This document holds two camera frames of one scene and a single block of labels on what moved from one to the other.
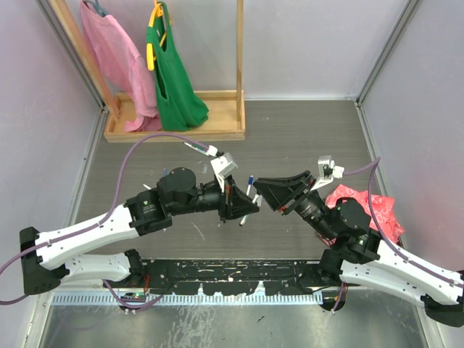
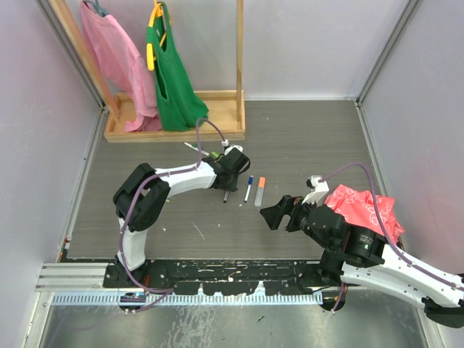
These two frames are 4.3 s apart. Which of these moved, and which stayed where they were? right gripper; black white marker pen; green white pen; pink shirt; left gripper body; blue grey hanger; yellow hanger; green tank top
Moved: right gripper; left gripper body; black white marker pen
Stayed: green tank top; yellow hanger; pink shirt; blue grey hanger; green white pen
